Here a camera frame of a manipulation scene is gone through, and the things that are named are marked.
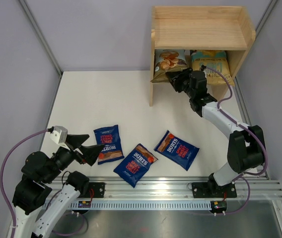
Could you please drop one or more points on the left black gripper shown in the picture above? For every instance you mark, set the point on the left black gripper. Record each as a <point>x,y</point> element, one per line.
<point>90,152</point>

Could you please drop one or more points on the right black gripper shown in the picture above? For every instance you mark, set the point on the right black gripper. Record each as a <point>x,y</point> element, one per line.
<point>177,77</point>

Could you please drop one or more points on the light blue cassava chips bag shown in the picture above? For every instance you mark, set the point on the light blue cassava chips bag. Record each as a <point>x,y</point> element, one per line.
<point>168,61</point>

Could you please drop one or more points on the blue burts bag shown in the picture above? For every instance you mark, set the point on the blue burts bag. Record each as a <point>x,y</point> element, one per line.
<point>177,150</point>
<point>135,165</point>
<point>110,138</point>

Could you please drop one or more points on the yellow kettle chips bag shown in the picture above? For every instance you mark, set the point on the yellow kettle chips bag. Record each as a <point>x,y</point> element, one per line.
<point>215,59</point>

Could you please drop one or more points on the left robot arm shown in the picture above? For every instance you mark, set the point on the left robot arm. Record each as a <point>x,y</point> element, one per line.
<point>40,170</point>

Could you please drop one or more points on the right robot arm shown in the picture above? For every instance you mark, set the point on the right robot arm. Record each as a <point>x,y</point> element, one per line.
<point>246,144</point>

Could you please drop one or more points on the wooden two-tier shelf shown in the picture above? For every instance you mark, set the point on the wooden two-tier shelf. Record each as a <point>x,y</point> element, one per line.
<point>227,28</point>

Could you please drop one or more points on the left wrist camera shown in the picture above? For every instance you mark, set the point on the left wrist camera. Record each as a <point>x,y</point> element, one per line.
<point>58,134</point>

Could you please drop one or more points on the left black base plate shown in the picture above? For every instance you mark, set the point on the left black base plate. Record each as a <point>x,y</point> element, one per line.
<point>95,190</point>

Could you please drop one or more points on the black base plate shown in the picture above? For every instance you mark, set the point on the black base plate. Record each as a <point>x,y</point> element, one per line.
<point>209,190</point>
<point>95,190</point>

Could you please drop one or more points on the white slotted cable duct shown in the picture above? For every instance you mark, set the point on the white slotted cable duct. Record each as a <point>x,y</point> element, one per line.
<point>199,205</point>

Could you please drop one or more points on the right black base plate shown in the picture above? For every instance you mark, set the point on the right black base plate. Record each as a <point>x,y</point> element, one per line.
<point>209,190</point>

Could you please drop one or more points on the left aluminium frame post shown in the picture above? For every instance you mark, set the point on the left aluminium frame post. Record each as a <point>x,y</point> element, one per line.
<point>40,36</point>

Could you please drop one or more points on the aluminium frame post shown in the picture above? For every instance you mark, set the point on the aluminium frame post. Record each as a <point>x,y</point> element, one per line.
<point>40,36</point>
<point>269,9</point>

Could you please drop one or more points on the right aluminium frame post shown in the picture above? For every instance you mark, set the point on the right aluminium frame post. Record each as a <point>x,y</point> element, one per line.
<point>269,9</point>

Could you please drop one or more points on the aluminium mounting rail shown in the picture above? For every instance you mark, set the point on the aluminium mounting rail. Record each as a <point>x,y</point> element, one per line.
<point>178,188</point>

